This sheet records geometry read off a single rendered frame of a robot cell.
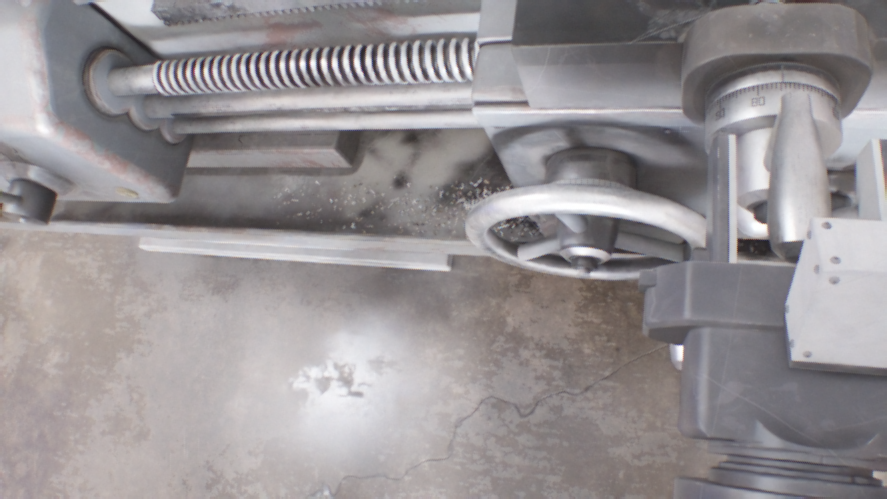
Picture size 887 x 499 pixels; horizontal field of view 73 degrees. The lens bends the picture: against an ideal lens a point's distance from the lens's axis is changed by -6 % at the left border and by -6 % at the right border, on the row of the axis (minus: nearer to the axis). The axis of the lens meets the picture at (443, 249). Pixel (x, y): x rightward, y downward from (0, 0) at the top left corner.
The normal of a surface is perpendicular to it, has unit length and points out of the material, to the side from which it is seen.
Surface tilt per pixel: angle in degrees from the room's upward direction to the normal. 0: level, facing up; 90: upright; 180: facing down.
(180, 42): 90
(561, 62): 90
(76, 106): 90
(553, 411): 0
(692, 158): 90
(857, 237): 30
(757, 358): 1
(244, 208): 0
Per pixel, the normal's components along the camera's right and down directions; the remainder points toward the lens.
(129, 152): 0.95, 0.05
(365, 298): -0.29, -0.29
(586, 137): -0.14, 0.95
